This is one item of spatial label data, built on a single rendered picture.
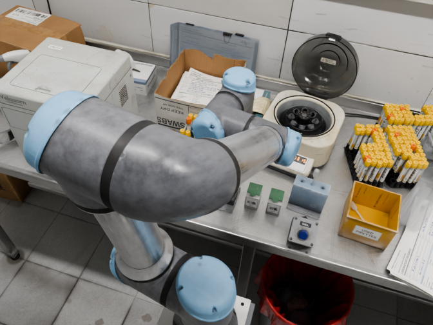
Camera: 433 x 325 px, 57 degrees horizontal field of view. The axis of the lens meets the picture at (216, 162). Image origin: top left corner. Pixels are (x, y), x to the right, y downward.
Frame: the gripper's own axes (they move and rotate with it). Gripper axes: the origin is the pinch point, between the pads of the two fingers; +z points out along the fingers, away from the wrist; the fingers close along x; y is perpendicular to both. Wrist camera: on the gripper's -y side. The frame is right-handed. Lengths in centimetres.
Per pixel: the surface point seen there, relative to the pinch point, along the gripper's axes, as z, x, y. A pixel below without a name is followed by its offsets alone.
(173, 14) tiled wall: -14, 39, 58
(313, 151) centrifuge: 0.8, -21.2, 20.6
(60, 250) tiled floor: 97, 86, 5
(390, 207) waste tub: 6.0, -46.3, 11.0
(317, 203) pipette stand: 4.7, -25.7, 4.4
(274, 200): 3.3, -13.8, 0.2
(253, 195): 3.3, -7.6, 0.2
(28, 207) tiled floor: 97, 117, 22
